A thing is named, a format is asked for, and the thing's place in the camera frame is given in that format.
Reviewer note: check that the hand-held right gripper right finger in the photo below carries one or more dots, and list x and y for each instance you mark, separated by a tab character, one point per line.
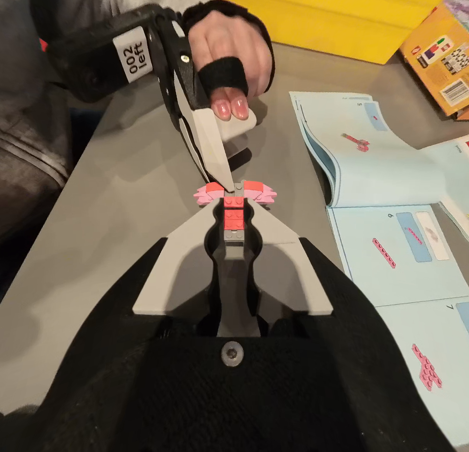
293	280

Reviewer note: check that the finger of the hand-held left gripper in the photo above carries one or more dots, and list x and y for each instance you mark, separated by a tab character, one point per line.
189	144
212	148

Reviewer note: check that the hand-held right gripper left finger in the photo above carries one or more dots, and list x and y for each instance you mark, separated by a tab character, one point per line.
172	280

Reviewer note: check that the pink red brick model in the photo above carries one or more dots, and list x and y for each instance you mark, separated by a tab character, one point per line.
234	223

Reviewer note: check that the yellow plastic bin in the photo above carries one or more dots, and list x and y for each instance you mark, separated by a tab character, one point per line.
329	20

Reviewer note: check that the grey desk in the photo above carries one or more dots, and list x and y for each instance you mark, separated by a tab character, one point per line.
110	203

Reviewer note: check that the person's left hand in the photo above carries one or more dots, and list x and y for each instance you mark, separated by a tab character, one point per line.
227	38

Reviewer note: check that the person's grey clothing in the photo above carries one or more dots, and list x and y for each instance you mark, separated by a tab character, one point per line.
22	148

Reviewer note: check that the open light blue instruction booklet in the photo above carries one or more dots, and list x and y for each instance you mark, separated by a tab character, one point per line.
384	173

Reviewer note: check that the closed instruction booklet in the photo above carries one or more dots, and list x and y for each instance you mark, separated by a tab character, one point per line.
458	166

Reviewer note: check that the yellow toy box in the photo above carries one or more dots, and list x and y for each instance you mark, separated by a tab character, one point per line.
432	56

